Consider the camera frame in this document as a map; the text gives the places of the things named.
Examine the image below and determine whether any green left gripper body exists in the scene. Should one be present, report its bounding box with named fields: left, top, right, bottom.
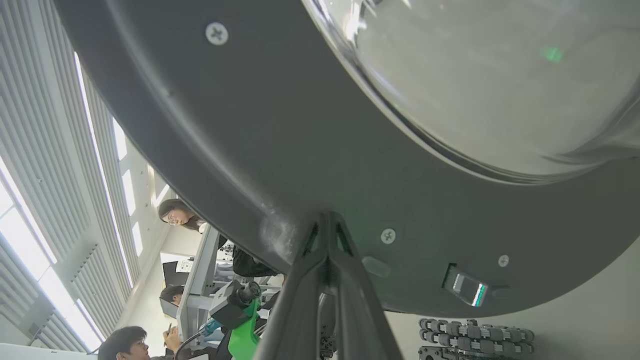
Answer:
left=227, top=298, right=262, bottom=360

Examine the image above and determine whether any black haired person in grey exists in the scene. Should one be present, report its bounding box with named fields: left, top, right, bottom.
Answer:
left=97, top=326, right=183, bottom=360

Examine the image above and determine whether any long ceiling strip light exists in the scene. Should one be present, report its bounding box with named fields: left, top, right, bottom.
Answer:
left=74, top=52, right=134, bottom=289

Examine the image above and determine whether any seated person with black hair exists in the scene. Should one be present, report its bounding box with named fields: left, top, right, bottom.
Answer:
left=159, top=285, right=186, bottom=307

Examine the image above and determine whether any black cable drag chain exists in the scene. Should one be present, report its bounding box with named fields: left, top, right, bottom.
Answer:
left=419, top=331, right=534, bottom=360
left=420, top=318, right=535, bottom=343

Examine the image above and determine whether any dark computer monitor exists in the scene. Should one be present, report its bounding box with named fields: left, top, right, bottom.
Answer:
left=161, top=260, right=191, bottom=288

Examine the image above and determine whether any wide ceiling light panel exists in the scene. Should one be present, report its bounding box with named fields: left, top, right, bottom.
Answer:
left=0, top=159, right=107, bottom=352

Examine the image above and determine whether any round washing machine door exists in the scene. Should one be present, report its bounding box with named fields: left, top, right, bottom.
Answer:
left=52, top=0, right=640, bottom=319

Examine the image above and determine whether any white metal frame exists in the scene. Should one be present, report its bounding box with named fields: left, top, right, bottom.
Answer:
left=176, top=224, right=221, bottom=343

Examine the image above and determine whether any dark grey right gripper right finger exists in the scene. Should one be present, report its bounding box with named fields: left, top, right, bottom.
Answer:
left=327, top=211, right=404, bottom=360

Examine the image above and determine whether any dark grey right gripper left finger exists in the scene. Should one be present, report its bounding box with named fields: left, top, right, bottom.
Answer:
left=252, top=211, right=331, bottom=360

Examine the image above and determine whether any woman with glasses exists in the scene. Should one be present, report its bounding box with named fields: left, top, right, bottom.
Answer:
left=158, top=198, right=278, bottom=278

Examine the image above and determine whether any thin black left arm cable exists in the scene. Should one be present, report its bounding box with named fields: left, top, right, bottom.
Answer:
left=173, top=330, right=208, bottom=360

